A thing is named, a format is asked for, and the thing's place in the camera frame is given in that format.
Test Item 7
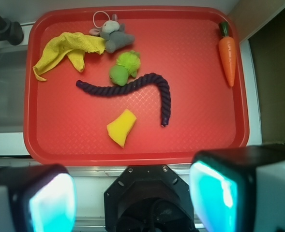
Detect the orange toy carrot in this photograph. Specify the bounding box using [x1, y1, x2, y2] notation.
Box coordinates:
[218, 21, 237, 87]

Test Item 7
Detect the dark purple rope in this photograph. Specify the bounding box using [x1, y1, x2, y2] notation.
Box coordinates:
[75, 72, 172, 128]

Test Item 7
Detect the yellow sponge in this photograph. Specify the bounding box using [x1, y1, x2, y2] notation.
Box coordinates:
[106, 109, 137, 148]

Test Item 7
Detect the green plush animal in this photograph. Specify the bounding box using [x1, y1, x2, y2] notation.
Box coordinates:
[109, 50, 141, 86]

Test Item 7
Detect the grey faucet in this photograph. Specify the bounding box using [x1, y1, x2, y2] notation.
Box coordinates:
[0, 16, 24, 46]

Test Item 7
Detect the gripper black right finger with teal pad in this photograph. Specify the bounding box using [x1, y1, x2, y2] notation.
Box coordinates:
[189, 144, 285, 232]

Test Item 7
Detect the grey plush mouse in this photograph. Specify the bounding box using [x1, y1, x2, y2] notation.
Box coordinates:
[89, 14, 135, 54]

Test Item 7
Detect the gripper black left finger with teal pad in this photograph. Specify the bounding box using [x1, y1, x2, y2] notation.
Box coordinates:
[0, 164, 77, 232]

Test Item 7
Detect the grey sink basin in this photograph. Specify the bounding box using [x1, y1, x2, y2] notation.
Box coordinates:
[0, 45, 28, 133]

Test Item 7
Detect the red plastic tray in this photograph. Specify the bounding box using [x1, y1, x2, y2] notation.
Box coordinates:
[24, 6, 249, 166]

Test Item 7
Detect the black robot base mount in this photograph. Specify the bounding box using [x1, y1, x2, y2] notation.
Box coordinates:
[104, 165, 198, 232]

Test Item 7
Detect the yellow cloth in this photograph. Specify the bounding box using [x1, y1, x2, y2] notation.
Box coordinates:
[32, 32, 105, 82]

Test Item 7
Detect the brown cardboard panel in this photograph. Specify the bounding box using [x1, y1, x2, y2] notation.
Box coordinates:
[229, 0, 285, 145]

